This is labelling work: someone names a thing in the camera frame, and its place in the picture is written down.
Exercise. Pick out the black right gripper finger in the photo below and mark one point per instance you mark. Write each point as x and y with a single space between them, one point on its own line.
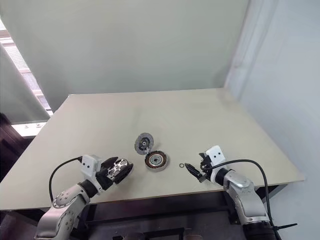
192 170
203 157

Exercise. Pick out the small metal sill bracket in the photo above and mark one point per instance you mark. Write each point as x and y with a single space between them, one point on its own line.
38 125

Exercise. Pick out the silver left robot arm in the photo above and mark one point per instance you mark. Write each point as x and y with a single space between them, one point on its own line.
62 215

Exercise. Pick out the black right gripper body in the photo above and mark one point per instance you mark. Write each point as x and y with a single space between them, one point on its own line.
203 175

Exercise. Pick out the black table frame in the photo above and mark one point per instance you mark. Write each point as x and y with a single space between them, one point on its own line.
162 207

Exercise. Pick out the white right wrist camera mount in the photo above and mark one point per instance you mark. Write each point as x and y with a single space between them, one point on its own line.
216 153

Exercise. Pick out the copper wound stator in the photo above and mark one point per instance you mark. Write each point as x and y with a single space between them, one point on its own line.
156 160

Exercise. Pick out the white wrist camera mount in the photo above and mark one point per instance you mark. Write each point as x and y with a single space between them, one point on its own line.
88 163
216 153

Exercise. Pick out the grey round rotor disc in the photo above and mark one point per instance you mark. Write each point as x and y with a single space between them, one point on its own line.
138 143

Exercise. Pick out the grey round metal disc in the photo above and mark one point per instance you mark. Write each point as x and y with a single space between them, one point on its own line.
117 167

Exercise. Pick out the white window sill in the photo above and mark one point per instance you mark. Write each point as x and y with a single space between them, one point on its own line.
27 131

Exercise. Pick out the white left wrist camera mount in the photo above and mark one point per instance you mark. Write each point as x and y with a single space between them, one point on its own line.
88 163

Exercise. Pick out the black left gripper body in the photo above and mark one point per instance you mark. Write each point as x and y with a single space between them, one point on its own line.
102 180

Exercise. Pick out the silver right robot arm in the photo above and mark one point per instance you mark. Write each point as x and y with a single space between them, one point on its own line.
240 185

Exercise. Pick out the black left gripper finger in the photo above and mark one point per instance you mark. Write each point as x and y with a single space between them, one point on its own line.
128 170
108 162

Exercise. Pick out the dark wooden furniture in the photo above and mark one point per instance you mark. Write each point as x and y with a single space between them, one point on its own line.
10 150

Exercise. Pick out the grey roller blind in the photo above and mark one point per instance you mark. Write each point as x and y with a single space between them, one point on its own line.
17 95

